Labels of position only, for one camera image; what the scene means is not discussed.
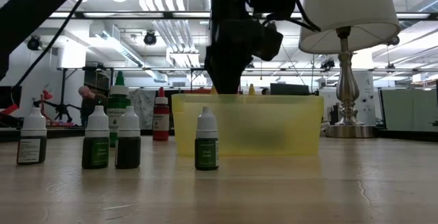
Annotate table lamp white shade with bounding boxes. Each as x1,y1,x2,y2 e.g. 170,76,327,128
298,0,401,139

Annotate black ceiling camera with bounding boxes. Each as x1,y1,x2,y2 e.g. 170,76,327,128
320,58,337,71
143,30,157,47
27,35,43,51

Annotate dark wall screen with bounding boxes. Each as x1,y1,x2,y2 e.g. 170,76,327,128
0,86,22,110

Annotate person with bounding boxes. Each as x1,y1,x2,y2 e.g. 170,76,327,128
77,86,110,126

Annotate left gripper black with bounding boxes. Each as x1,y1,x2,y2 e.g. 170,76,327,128
205,0,261,95

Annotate yellow translucent plastic bin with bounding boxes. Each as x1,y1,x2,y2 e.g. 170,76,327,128
171,94,324,158

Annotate black metal frame stand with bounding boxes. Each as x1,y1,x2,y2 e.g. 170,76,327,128
190,67,210,93

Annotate small green-label dropper bottle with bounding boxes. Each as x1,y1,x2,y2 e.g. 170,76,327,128
81,105,111,170
194,106,220,171

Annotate large dark red colouring bottle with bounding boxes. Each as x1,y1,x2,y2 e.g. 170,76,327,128
152,87,170,142

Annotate small white-label dropper bottle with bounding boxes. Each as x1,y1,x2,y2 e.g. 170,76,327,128
16,108,48,166

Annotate white patterned cloth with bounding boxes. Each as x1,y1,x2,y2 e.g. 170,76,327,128
129,88,155,131

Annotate small dark dropper bottle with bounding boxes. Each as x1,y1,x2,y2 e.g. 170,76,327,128
115,105,142,170

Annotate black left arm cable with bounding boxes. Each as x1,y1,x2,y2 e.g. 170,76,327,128
12,0,322,88

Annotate large green colouring bottle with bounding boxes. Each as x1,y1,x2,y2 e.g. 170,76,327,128
106,71,131,149

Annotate black computer monitor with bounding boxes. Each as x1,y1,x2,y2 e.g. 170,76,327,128
270,83,310,96

